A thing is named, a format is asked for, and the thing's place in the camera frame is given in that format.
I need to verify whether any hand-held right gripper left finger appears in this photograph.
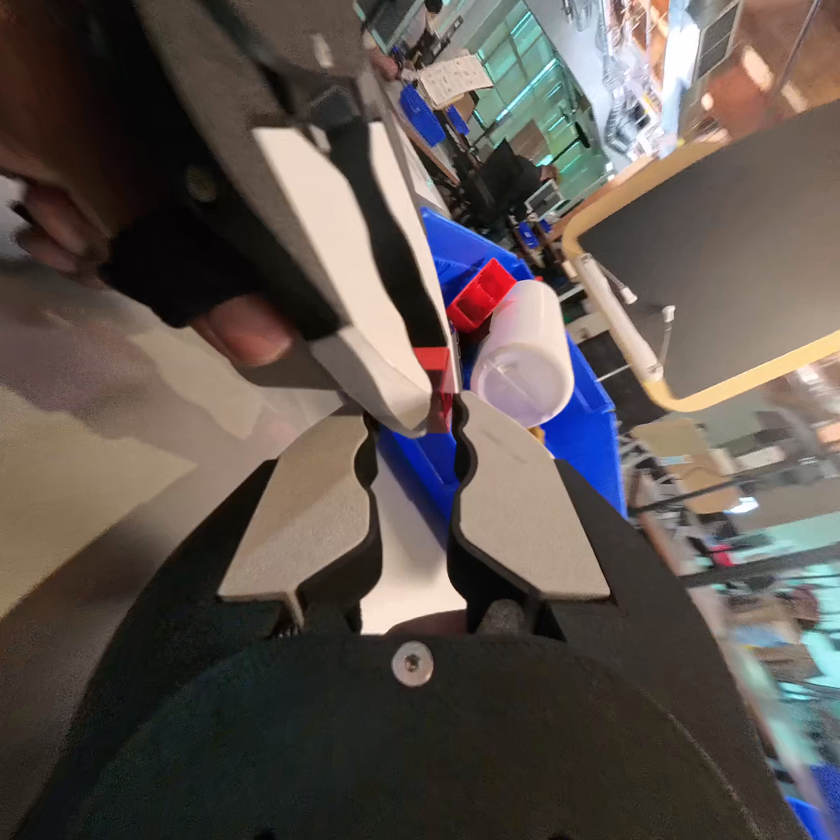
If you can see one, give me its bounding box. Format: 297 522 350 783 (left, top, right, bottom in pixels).
217 413 383 624

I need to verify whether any blue plastic bin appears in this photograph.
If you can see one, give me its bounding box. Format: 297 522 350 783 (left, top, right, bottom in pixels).
377 206 627 519

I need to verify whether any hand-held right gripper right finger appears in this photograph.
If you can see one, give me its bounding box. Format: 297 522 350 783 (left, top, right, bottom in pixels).
448 391 613 621

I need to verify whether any black board wooden rim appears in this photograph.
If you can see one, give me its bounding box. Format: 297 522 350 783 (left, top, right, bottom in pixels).
563 98 840 413

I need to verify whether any white plastic cup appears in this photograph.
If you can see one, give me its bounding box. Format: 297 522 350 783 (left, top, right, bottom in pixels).
469 279 575 429

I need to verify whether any dotted paper sign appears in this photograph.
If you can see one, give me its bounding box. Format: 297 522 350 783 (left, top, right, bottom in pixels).
416 54 494 109

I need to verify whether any person's left hand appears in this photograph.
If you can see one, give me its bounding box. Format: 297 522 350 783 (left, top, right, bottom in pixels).
0 0 294 367

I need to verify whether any black pole stand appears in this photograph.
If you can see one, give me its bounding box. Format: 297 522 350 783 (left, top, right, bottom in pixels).
768 0 824 106

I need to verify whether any red toy building block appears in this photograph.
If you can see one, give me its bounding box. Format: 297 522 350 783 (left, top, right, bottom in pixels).
446 258 518 332

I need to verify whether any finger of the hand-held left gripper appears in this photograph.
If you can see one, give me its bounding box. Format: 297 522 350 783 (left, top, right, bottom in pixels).
340 120 462 416
252 128 435 439

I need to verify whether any small blue bin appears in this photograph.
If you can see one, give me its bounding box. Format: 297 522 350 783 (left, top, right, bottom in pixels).
399 84 447 147

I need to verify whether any red translucent cube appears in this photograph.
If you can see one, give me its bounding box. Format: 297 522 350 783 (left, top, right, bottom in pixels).
413 346 460 434

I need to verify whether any white light bar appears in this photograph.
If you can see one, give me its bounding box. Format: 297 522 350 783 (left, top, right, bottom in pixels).
574 252 677 383

